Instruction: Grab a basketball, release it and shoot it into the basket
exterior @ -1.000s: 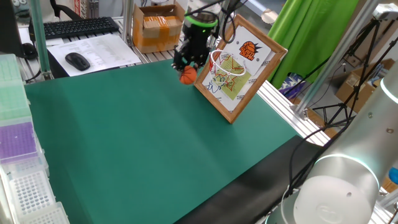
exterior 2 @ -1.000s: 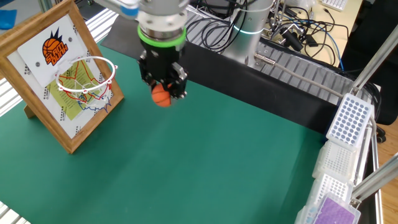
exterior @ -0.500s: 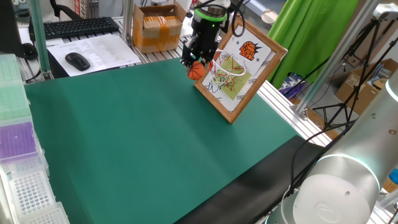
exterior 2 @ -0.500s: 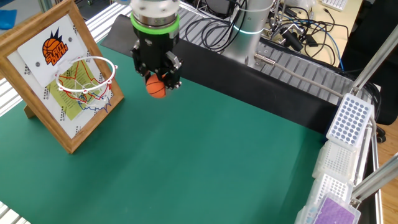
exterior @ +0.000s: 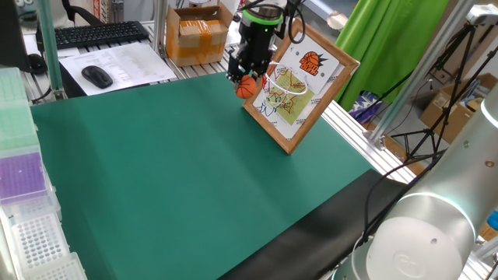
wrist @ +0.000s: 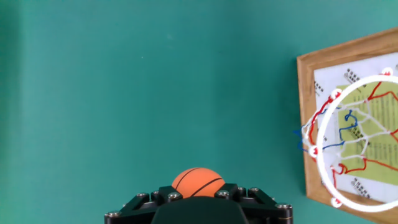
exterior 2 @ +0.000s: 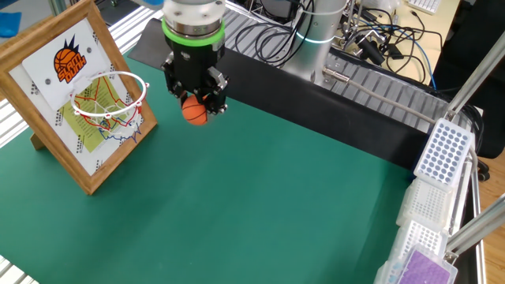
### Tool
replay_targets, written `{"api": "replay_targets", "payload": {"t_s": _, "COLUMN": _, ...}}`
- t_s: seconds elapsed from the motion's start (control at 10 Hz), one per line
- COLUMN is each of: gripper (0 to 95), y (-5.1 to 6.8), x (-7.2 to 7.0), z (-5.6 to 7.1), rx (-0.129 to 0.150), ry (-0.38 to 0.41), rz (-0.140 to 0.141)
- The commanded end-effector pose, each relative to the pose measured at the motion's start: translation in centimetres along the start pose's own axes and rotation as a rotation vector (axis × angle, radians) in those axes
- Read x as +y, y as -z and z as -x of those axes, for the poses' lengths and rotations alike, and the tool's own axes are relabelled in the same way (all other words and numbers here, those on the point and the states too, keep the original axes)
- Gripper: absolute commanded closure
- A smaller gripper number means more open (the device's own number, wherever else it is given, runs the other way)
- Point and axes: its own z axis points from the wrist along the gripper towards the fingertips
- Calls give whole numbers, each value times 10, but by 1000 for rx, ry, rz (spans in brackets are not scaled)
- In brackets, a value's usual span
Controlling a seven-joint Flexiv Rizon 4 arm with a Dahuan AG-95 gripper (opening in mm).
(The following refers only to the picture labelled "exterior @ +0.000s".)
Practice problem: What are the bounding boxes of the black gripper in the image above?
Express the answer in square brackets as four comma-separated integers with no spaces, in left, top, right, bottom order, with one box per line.
[226,21,280,85]

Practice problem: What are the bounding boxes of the small orange basketball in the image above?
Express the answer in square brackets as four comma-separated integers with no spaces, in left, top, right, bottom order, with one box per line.
[235,74,258,100]

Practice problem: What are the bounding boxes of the white hoop with net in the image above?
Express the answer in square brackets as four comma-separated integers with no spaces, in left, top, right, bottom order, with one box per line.
[262,61,309,117]

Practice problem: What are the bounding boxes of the taped cardboard box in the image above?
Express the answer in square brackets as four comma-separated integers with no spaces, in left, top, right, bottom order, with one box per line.
[165,2,234,68]

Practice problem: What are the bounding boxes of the white slam dunk card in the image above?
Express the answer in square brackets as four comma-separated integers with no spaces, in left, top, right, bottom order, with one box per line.
[279,31,341,96]

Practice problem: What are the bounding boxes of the printed paper sheets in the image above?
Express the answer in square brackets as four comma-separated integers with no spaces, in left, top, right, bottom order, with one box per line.
[58,41,178,96]

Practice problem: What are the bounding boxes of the green table mat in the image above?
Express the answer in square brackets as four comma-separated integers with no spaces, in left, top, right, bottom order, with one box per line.
[30,72,374,280]

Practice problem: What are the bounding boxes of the blue patterned bag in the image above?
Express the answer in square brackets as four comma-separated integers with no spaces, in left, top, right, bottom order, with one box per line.
[349,91,381,124]

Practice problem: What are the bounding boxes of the bright green cloth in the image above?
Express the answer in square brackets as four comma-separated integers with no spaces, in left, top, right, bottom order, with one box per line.
[334,0,451,112]

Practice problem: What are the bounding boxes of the black computer mouse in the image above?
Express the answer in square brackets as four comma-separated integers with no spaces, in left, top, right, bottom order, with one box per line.
[80,65,114,89]

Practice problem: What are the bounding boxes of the black keyboard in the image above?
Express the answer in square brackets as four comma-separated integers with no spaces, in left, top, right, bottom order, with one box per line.
[35,20,151,51]

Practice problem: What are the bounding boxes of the black office chair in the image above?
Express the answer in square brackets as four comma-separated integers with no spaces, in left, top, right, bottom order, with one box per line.
[61,0,99,26]

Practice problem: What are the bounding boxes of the black table mat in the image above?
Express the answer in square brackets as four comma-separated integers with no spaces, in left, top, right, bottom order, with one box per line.
[217,169,413,280]

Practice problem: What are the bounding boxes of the black tripod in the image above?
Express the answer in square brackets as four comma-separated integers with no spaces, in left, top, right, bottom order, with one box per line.
[391,23,498,164]

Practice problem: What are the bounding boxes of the open cardboard box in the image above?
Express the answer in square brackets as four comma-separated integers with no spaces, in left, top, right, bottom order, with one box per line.
[419,72,498,145]

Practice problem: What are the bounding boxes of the black monitor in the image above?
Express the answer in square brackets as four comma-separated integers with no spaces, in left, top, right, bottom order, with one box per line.
[0,0,31,73]

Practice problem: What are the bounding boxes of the green pipette tip box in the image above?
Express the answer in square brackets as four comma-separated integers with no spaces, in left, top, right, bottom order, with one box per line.
[0,67,42,159]

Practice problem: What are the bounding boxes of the purple pipette tip box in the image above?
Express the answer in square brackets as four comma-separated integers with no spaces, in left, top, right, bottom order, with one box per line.
[0,151,54,205]

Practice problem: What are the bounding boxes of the white pipette tip box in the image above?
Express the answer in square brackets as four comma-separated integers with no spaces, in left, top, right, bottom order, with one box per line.
[23,251,89,280]
[0,201,71,273]

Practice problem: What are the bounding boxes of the wooden picture frame backboard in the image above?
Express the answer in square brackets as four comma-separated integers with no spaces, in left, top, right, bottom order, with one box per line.
[242,17,361,156]

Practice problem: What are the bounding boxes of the upright aluminium frame post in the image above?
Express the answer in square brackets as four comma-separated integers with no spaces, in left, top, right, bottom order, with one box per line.
[152,0,168,55]
[34,0,67,100]

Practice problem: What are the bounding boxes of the slanted aluminium frame post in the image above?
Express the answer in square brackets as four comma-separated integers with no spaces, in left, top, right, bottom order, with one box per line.
[365,0,478,151]

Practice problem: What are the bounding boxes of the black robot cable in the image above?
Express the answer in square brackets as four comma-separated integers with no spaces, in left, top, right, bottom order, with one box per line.
[352,149,447,250]

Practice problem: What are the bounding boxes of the grey camera on tripod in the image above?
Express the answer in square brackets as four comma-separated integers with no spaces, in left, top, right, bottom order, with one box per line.
[465,3,498,26]

